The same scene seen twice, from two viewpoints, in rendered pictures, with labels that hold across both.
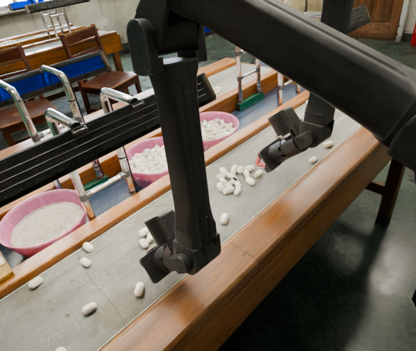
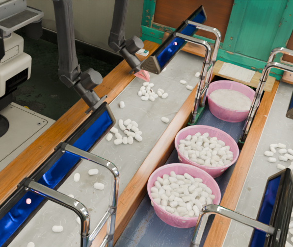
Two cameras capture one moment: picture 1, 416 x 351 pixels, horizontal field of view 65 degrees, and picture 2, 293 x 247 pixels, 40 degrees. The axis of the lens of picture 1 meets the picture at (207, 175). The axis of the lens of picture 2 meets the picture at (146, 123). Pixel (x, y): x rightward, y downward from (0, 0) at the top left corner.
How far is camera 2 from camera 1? 2.21 m
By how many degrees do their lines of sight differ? 102
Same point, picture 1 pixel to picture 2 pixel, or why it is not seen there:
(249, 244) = (102, 89)
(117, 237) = (179, 95)
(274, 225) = not seen: hidden behind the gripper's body
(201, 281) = (119, 75)
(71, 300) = (175, 73)
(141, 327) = not seen: hidden behind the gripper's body
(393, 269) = not seen: outside the picture
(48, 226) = (227, 98)
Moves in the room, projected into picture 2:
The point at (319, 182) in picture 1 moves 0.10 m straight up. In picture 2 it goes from (62, 126) to (61, 107)
